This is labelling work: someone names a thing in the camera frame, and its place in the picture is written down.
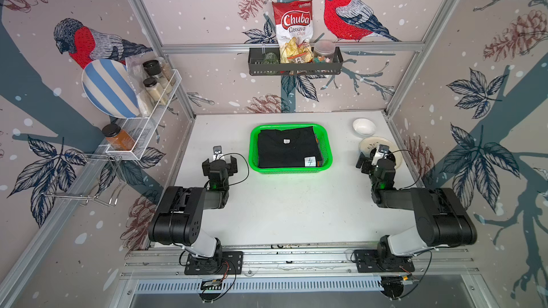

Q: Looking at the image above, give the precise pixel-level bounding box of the green plastic basket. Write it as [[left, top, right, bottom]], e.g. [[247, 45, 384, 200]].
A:
[[248, 123, 333, 174]]

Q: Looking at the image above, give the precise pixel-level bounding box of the black t-shirt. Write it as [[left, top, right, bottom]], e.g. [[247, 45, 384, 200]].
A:
[[257, 126, 324, 169]]

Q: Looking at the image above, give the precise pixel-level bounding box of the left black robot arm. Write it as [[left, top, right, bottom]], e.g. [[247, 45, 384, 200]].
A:
[[148, 156, 238, 262]]

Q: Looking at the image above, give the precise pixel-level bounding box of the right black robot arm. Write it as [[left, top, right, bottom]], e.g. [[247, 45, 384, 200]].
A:
[[356, 154, 478, 261]]

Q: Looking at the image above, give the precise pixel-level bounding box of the white plate with dark centre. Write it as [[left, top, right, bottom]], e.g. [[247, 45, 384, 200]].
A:
[[359, 136, 404, 170]]

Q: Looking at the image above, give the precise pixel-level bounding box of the small white bowl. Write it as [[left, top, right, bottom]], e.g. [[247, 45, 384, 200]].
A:
[[352, 118, 377, 136]]

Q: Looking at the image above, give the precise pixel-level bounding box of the beige spice jar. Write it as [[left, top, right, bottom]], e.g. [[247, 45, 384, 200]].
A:
[[143, 77, 168, 106]]

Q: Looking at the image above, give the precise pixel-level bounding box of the orange spice jar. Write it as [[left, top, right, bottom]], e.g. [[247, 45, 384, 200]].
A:
[[101, 123, 136, 151]]

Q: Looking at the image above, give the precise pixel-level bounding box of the black lid spice jar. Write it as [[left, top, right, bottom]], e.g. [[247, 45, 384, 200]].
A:
[[143, 59, 173, 94]]

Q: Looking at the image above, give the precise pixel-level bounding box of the green item in shelf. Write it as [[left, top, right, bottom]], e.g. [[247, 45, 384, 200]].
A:
[[262, 52, 280, 64]]

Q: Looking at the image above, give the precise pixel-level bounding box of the clear plastic bag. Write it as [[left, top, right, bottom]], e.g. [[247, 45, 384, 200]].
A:
[[125, 52, 156, 118]]

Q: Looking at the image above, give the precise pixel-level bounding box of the clear lidded candy jar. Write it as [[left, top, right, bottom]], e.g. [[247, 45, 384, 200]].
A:
[[313, 40, 336, 63]]

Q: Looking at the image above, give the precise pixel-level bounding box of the blue striped plate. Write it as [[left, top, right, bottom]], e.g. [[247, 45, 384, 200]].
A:
[[81, 59, 140, 118]]

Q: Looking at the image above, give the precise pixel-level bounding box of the red Chuba chips bag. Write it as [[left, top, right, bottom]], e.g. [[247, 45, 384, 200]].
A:
[[272, 0, 313, 64]]

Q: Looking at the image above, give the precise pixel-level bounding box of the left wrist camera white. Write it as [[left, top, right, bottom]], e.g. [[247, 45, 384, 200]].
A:
[[213, 145, 223, 161]]

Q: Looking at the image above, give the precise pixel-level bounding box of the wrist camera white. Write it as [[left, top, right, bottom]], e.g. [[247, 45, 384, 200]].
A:
[[213, 145, 223, 161], [375, 144, 390, 161]]

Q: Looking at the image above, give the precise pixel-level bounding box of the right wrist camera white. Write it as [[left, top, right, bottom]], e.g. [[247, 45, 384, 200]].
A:
[[375, 144, 390, 161]]

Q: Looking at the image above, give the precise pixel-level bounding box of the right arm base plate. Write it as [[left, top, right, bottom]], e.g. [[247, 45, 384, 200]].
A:
[[350, 250, 415, 273]]

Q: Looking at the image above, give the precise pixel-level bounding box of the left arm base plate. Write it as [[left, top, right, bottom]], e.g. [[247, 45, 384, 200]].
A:
[[184, 251, 244, 275]]

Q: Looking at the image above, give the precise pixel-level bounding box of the white wire wall rack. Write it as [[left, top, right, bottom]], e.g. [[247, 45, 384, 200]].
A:
[[104, 68, 183, 162]]

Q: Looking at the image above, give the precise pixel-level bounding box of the black wall shelf basket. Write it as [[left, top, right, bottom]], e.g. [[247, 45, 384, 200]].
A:
[[248, 47, 344, 76]]

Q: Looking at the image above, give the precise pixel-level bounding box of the chrome wire hook rack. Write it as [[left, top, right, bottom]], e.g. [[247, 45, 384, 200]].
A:
[[41, 154, 127, 208]]

